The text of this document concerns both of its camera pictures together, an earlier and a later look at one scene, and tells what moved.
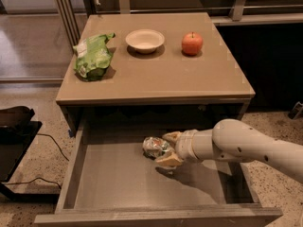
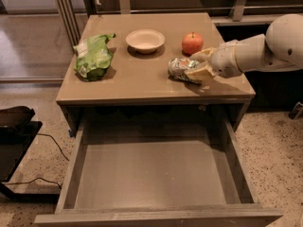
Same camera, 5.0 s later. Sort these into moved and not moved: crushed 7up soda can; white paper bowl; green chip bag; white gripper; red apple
Moved: crushed 7up soda can; white gripper
Not moved: green chip bag; white paper bowl; red apple
